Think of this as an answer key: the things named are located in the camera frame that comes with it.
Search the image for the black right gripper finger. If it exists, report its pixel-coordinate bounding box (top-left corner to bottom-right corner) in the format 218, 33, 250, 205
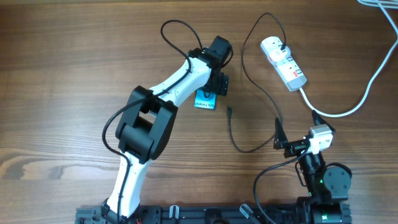
274, 118, 288, 149
312, 110, 335, 132

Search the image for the blue Galaxy S25 smartphone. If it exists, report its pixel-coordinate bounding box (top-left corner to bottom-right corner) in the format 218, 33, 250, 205
194, 90, 216, 110

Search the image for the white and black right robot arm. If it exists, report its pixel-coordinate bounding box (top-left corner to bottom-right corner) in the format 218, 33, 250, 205
252, 111, 353, 223

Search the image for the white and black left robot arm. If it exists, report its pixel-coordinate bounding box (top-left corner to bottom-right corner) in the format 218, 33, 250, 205
101, 36, 233, 223

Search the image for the white USB charger plug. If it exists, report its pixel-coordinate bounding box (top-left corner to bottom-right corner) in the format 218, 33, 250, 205
268, 47, 290, 64

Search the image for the white power strip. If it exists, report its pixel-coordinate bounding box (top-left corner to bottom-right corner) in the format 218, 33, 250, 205
261, 36, 307, 91

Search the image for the white power strip cord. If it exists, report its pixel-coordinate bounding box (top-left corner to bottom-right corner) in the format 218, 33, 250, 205
298, 40, 398, 118

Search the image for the white cable top right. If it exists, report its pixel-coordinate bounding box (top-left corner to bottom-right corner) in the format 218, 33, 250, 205
356, 0, 398, 30

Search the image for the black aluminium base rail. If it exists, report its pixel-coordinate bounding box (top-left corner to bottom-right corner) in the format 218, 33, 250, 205
75, 203, 352, 224

